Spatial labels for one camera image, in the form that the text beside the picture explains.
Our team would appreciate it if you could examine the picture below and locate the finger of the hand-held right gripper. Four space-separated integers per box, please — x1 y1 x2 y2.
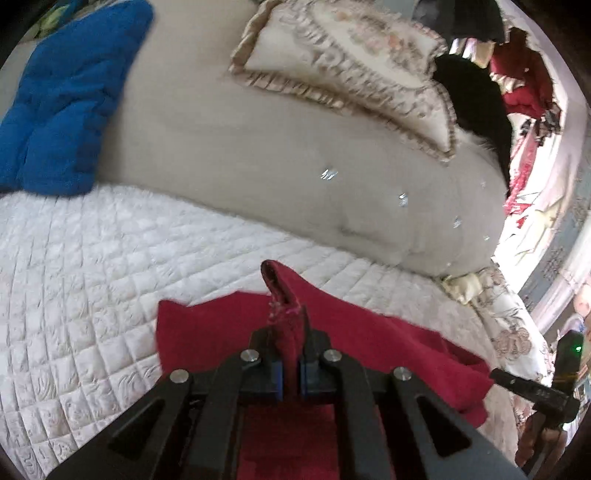
489 368 581 422

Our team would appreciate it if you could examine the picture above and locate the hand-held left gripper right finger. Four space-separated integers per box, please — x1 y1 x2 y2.
299 318 527 480

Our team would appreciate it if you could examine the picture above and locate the red hanging garment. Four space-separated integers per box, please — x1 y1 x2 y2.
488 27 561 120

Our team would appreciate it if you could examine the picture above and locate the red garment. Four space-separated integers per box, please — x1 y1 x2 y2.
488 27 561 120
156 260 494 480

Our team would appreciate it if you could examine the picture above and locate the person's right hand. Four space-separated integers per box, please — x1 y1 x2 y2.
515 410 568 468

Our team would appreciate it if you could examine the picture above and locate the blue quilted cushion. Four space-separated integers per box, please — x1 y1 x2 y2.
0 0 154 197

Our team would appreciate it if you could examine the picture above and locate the beige tufted headboard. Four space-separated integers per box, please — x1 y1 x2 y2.
0 0 511 278

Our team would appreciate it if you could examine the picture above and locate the red dotted hanging dress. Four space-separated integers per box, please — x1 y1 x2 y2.
502 119 543 217

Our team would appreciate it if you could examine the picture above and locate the floral ruffled pillow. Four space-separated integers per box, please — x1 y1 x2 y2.
228 0 459 164

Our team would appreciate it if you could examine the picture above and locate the white quilted bedspread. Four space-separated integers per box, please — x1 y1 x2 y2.
0 191 522 480

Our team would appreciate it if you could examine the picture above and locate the blue patterned curtain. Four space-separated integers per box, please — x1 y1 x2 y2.
519 185 591 324

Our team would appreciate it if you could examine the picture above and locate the black cloth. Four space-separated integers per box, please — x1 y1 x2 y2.
434 53 513 171

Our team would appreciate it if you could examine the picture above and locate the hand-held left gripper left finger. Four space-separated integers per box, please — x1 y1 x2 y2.
46 325 283 480

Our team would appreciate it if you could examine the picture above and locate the floral cream bedding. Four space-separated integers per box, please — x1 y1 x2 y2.
441 263 555 388

